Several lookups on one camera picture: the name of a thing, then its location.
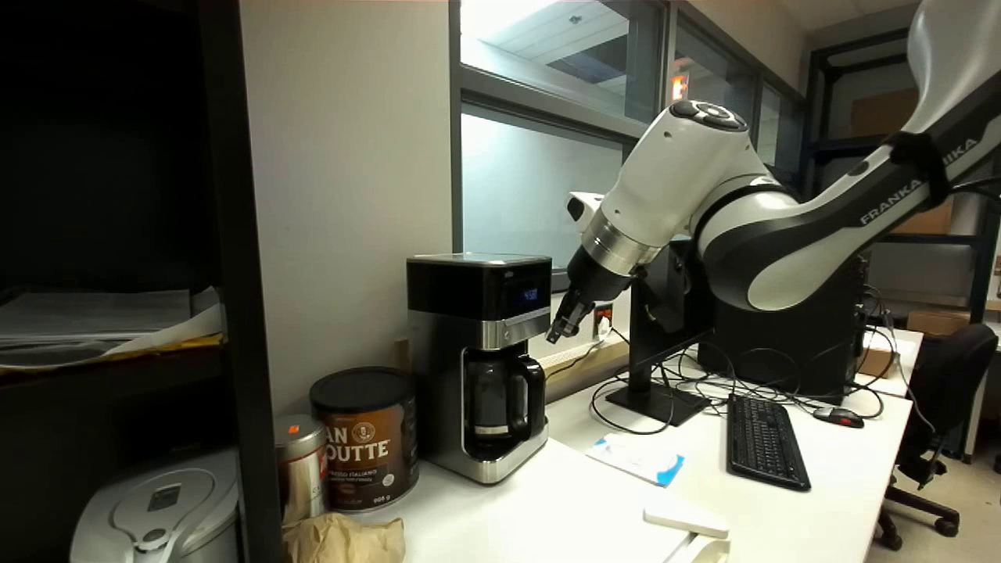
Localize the black shelf unit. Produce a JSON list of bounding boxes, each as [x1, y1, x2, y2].
[[0, 0, 287, 563]]

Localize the black desk cables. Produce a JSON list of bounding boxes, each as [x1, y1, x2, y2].
[[585, 324, 910, 439]]

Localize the black computer keyboard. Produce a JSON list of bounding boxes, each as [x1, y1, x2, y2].
[[722, 390, 816, 495]]

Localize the white round kitchen appliance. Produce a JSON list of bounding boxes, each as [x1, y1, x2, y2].
[[66, 449, 244, 563]]

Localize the brown paper bag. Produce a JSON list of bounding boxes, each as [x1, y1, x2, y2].
[[280, 506, 408, 563]]

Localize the glass coffee carafe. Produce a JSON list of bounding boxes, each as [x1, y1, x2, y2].
[[463, 348, 549, 464]]

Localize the black office chair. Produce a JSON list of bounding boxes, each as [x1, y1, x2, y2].
[[872, 320, 1001, 553]]

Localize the black silver coffeemaker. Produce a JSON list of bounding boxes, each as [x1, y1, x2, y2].
[[402, 252, 558, 487]]

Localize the grey window frame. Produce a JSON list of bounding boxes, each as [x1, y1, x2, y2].
[[446, 0, 809, 285]]

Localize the stack of papers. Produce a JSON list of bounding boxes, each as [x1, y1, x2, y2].
[[0, 285, 231, 376]]

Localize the small metal tin orange lid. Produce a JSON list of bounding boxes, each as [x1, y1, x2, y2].
[[272, 412, 330, 526]]

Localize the brown Van Houtte coffee can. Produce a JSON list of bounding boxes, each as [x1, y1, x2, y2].
[[305, 363, 422, 512]]

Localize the black computer tower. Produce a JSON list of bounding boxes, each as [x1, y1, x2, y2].
[[694, 255, 868, 406]]

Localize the white blue paper packet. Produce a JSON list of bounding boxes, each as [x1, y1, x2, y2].
[[582, 433, 687, 492]]

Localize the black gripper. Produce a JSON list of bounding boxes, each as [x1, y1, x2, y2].
[[545, 247, 636, 348]]

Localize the black computer mouse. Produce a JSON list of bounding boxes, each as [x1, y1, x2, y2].
[[813, 405, 868, 433]]

